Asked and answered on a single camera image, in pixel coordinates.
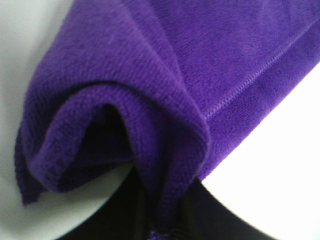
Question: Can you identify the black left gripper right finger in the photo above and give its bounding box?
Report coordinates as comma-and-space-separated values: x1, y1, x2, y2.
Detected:
172, 178, 320, 240

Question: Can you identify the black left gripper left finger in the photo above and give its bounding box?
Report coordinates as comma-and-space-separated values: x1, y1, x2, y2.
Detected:
60, 167, 149, 240

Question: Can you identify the purple microfibre towel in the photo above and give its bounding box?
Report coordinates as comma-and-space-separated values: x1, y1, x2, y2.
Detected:
14, 0, 320, 240

